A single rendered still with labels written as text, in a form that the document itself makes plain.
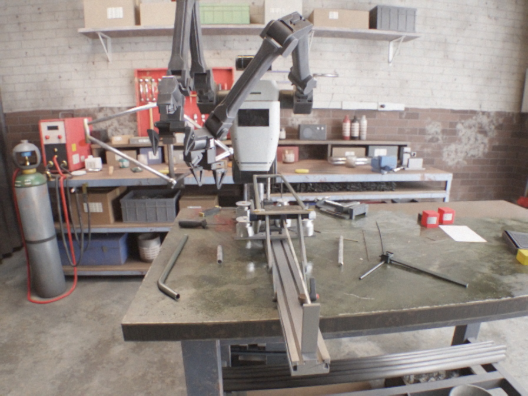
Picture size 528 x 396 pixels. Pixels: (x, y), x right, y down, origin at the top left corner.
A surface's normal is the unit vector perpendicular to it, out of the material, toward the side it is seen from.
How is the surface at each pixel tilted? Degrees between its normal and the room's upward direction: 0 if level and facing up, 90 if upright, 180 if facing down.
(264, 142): 90
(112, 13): 90
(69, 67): 90
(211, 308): 0
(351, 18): 87
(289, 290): 0
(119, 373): 0
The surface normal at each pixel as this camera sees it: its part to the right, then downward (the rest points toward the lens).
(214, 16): 0.05, 0.26
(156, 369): 0.00, -0.97
